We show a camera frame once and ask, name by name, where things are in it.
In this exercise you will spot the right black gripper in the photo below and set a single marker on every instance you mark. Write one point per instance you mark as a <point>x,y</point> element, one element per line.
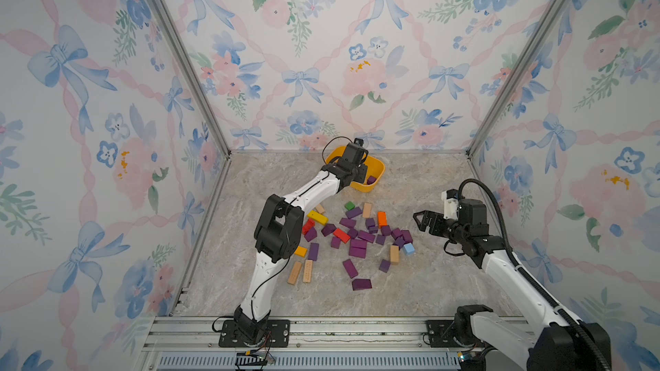
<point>438,224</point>

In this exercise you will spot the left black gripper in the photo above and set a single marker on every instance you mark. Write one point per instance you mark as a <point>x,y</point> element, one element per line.
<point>358,168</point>

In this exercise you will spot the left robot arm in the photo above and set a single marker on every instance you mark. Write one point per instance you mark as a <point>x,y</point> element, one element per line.
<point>279,231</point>

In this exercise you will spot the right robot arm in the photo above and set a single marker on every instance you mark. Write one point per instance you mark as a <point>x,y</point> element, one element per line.
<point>558,338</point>

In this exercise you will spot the yellow plastic storage bin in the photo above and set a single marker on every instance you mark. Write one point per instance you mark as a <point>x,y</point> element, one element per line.
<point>375,167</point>

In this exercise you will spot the light blue cube brick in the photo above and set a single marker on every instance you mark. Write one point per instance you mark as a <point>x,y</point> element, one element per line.
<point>409,249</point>

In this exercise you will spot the natural wood brick top centre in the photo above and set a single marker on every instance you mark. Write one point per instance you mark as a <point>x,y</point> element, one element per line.
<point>367,209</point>

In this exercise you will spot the purple long brick top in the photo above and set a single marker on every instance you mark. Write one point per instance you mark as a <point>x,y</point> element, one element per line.
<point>355,212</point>

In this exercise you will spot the purple long brick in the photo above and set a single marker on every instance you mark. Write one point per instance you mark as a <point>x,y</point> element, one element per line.
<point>350,269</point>
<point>355,212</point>
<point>314,249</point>

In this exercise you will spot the natural wood brick right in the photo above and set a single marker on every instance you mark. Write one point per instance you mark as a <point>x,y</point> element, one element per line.
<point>394,255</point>

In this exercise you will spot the orange brick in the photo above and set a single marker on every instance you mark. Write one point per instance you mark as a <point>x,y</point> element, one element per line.
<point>382,219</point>

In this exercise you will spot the yellow long brick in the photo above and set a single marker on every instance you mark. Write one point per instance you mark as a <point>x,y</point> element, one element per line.
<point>318,218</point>

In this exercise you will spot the purple brick centre slanted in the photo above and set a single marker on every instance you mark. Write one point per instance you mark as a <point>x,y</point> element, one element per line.
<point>367,236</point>

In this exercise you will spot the red bridge brick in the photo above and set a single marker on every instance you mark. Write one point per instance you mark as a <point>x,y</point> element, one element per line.
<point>307,226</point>

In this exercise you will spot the red flat brick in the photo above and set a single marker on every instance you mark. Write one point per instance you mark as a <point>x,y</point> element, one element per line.
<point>341,235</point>

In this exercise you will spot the purple cube by red bridge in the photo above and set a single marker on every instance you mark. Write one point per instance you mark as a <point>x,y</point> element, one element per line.
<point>311,235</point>

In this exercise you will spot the purple large block centre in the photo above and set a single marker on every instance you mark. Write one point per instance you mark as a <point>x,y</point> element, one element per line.
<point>358,248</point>

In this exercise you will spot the purple long brick left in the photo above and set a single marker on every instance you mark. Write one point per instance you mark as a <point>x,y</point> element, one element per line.
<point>314,249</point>

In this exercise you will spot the purple long brick bottom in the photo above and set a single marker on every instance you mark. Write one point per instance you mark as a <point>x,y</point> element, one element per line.
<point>350,269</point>

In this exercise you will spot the orange-yellow brick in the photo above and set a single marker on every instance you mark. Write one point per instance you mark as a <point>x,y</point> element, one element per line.
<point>301,252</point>

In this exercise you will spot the natural wood long brick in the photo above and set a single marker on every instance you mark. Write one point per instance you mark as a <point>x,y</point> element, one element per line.
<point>295,273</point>
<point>308,271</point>

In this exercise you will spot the natural wood long brick left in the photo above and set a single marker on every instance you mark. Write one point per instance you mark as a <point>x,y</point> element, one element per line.
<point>295,273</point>

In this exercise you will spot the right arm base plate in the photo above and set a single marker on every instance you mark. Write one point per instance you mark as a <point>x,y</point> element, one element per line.
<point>440,333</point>

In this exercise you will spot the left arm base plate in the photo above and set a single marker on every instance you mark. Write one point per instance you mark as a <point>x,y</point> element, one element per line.
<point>272,333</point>

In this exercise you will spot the aluminium mounting rail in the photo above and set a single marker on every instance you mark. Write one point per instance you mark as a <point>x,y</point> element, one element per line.
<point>316,343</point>

